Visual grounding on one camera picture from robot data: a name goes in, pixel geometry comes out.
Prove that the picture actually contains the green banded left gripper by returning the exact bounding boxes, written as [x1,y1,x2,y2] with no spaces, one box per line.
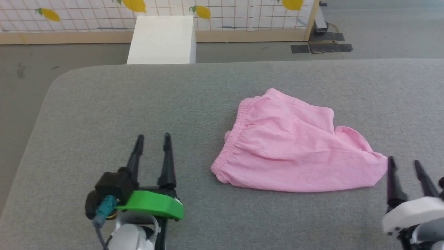
[114,132,184,237]

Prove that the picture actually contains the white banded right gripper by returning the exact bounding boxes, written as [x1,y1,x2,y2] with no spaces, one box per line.
[382,156,444,236]

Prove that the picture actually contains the pink shorts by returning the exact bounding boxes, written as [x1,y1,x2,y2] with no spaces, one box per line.
[210,87,389,193]

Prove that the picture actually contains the grey fabric covered platform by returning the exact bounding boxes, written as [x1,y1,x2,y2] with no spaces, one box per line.
[0,58,444,250]

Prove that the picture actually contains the white foam block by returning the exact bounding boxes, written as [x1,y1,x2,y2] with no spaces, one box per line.
[126,15,197,65]

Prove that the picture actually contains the lemon print grid screen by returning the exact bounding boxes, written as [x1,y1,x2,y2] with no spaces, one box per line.
[0,0,315,33]

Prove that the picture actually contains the teal cable connector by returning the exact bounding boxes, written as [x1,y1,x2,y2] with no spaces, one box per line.
[92,195,118,228]

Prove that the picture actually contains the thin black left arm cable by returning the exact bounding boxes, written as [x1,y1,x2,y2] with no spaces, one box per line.
[96,226,109,250]

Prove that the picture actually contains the wooden screen frame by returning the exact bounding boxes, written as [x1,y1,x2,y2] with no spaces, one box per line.
[0,0,320,45]

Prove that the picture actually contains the grey metal frame foot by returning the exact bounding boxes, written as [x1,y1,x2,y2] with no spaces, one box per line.
[314,2,330,34]

